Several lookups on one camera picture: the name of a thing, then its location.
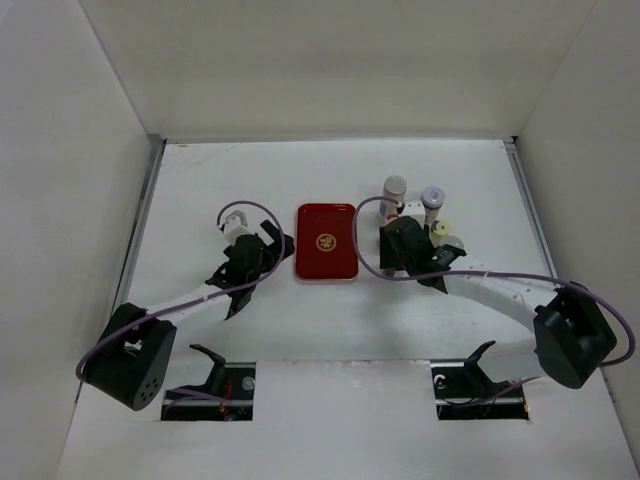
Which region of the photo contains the red lacquer tray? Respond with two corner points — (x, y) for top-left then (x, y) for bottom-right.
(294, 203), (359, 282)

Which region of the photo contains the grey-cap blue-label bottle front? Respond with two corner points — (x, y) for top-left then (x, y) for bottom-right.
(440, 236), (467, 257)

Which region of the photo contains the purple cable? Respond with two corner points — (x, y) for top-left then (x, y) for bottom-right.
(352, 196), (639, 369)
(74, 199), (287, 386)

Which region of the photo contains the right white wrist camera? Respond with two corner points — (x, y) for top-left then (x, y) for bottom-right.
(399, 200), (426, 227)

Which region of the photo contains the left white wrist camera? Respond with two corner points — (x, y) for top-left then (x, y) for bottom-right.
(220, 210), (252, 245)

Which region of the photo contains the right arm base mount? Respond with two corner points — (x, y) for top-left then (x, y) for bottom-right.
(430, 341), (540, 421)

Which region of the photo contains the yellow-lid spice bottle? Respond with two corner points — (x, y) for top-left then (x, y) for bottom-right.
(429, 219), (451, 247)

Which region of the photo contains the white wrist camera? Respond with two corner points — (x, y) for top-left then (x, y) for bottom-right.
(220, 210), (252, 245)
(399, 200), (426, 227)

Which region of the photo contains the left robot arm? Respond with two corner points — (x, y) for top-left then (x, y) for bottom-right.
(76, 220), (295, 411)

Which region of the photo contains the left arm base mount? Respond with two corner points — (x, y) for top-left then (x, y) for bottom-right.
(160, 344), (257, 422)

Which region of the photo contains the pink-lid spice bottle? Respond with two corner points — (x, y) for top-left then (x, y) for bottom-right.
(384, 214), (400, 225)

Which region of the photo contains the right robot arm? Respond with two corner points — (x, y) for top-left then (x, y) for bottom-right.
(379, 216), (617, 396)

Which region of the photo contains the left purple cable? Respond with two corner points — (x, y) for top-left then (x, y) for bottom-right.
(74, 199), (287, 386)

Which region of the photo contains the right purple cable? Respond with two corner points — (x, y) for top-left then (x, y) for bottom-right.
(352, 196), (639, 369)

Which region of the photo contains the tall grey-cap blue-label bottle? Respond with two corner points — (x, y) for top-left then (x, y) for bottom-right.
(379, 175), (407, 218)

